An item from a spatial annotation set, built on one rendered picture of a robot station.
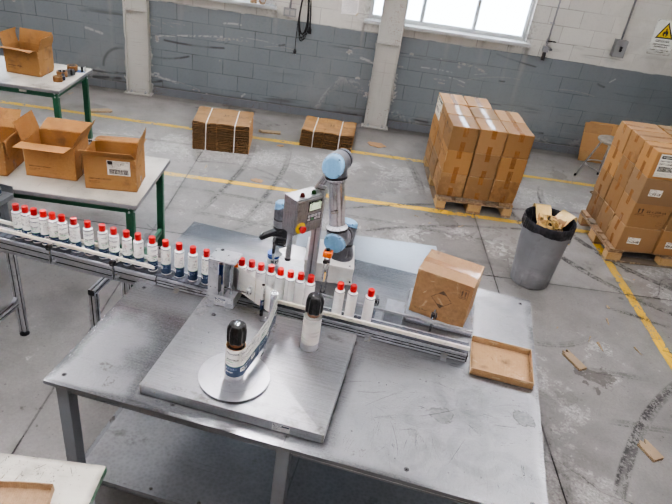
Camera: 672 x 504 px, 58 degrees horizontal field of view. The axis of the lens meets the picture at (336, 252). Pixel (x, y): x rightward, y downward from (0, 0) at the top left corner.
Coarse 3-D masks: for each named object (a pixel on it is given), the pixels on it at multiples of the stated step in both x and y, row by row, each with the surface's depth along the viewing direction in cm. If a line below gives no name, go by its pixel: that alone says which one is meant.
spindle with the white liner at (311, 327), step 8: (312, 296) 268; (320, 296) 269; (312, 304) 267; (320, 304) 268; (312, 312) 270; (320, 312) 272; (304, 320) 275; (312, 320) 272; (320, 320) 274; (304, 328) 276; (312, 328) 274; (320, 328) 279; (304, 336) 278; (312, 336) 277; (304, 344) 280; (312, 344) 279
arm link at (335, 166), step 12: (336, 156) 302; (348, 156) 310; (324, 168) 305; (336, 168) 303; (336, 180) 307; (336, 192) 311; (336, 204) 314; (336, 216) 317; (336, 228) 319; (324, 240) 322; (336, 240) 319; (348, 240) 327; (336, 252) 324
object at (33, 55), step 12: (0, 36) 567; (12, 36) 584; (24, 36) 591; (36, 36) 590; (48, 36) 576; (12, 48) 563; (24, 48) 596; (36, 48) 594; (48, 48) 586; (12, 60) 575; (24, 60) 574; (36, 60) 573; (48, 60) 589; (12, 72) 582; (24, 72) 580; (36, 72) 579; (48, 72) 593
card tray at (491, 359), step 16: (480, 352) 305; (496, 352) 306; (512, 352) 308; (528, 352) 307; (480, 368) 294; (496, 368) 296; (512, 368) 297; (528, 368) 299; (512, 384) 288; (528, 384) 286
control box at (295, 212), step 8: (296, 192) 287; (304, 192) 288; (288, 200) 284; (296, 200) 280; (304, 200) 282; (312, 200) 285; (288, 208) 286; (296, 208) 281; (304, 208) 284; (288, 216) 287; (296, 216) 284; (304, 216) 287; (288, 224) 289; (296, 224) 286; (304, 224) 289; (312, 224) 294; (288, 232) 291; (296, 232) 288
